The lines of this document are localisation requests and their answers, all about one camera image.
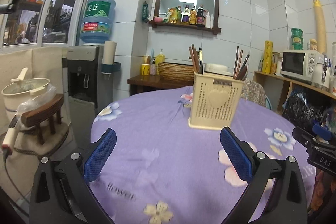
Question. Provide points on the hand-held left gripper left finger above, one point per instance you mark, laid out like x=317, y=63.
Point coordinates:
x=101, y=153

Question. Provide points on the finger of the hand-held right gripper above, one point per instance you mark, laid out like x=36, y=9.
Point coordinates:
x=303, y=138
x=321, y=132

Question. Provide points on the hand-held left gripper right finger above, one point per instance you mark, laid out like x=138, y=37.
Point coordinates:
x=236, y=151

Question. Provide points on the cream perforated utensil holder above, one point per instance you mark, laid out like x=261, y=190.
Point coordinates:
x=215, y=106

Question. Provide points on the grey plastic spoon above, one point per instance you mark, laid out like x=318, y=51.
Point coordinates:
x=245, y=62

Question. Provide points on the black chopstick with gold band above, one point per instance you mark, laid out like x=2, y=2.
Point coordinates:
x=201, y=61

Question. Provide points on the black plastic bag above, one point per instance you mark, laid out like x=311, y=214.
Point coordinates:
x=302, y=108

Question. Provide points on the orange colourful bag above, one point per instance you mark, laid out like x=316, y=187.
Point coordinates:
x=324, y=195

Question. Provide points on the beige cushion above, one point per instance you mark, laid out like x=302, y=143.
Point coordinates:
x=56, y=140

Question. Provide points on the light blue basin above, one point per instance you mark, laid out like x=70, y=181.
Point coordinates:
x=268, y=102

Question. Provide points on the white kettle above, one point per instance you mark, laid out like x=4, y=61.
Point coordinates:
x=320, y=74

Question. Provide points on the paisley patterned cloth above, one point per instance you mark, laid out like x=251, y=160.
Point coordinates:
x=253, y=92

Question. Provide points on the wooden shelf unit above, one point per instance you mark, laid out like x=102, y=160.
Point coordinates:
x=273, y=82

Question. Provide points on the purple floral tablecloth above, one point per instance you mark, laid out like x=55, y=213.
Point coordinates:
x=162, y=134

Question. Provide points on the small dark wooden stool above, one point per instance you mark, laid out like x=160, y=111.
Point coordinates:
x=43, y=113

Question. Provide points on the white microwave oven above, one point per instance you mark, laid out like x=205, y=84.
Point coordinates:
x=296, y=65

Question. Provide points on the glass jar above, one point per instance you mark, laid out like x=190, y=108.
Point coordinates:
x=276, y=64

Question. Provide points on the grey water dispenser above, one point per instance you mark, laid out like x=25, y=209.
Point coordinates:
x=84, y=74

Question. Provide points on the white container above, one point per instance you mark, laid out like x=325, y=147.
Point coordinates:
x=334, y=50

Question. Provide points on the clear plastic bag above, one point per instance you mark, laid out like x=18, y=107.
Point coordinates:
x=34, y=104

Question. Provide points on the dark cup holder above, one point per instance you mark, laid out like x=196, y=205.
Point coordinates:
x=111, y=68

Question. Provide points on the dark wooden sink counter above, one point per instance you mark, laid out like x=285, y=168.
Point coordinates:
x=147, y=81

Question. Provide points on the jar with yellow lid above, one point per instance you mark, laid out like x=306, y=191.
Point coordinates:
x=313, y=45

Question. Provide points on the tall yellow box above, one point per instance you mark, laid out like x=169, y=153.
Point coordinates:
x=268, y=56

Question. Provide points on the white handheld appliance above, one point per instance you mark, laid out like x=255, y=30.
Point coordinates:
x=10, y=134

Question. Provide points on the yellow mug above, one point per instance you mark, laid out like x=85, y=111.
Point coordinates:
x=145, y=69

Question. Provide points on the stack of green noodle cups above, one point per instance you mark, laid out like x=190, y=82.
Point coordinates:
x=297, y=39

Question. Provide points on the white pot with glass lid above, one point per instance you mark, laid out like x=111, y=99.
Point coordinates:
x=18, y=98

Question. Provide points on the small floral bottle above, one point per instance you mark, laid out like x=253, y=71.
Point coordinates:
x=153, y=67

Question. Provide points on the wicker basin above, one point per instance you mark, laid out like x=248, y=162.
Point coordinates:
x=174, y=71

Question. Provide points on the white paper cup stack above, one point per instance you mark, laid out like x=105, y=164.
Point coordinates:
x=109, y=52

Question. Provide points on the rolled yellow mat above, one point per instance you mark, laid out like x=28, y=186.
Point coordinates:
x=320, y=24

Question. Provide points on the blue toothbrush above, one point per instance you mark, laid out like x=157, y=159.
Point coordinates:
x=152, y=53

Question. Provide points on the yellow soap dispenser bottle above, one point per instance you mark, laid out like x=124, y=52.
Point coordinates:
x=161, y=56

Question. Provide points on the white squeeze bottle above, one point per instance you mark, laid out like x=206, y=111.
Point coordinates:
x=207, y=20
x=211, y=22

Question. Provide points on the blue water jug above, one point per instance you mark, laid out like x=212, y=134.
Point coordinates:
x=98, y=20

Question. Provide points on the wooden framed mirror shelf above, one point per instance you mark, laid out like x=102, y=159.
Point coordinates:
x=183, y=28

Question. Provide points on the dark soy sauce bottle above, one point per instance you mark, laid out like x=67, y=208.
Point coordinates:
x=201, y=18

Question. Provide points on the amber oil bottle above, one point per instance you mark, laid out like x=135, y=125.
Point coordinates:
x=193, y=16

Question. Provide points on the dark bottle with purple label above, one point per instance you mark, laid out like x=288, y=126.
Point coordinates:
x=185, y=16

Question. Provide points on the green hanging packet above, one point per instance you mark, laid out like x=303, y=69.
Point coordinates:
x=145, y=12

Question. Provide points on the yellow snack packet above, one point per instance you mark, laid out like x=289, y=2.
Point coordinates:
x=173, y=16

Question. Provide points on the sliding glass window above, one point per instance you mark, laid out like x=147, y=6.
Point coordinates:
x=52, y=3

